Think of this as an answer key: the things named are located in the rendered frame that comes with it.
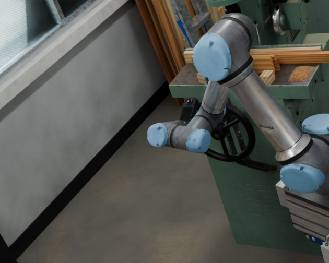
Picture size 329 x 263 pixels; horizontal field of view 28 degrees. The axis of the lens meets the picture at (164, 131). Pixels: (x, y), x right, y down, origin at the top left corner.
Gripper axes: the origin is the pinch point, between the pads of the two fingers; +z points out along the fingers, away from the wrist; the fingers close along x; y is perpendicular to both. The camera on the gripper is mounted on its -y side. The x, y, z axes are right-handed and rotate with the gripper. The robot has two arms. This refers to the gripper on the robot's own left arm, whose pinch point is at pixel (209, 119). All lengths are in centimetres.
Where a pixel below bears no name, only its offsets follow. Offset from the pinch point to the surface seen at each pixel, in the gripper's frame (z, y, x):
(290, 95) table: 23.6, -7.0, 21.9
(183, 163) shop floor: 114, 37, -82
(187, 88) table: 21.8, -10.3, -21.9
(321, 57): 33.4, -20.9, 30.4
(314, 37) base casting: 73, -30, 13
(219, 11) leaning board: 177, -54, -90
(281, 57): 33.0, -21.6, 14.7
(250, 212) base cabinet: 56, 47, -11
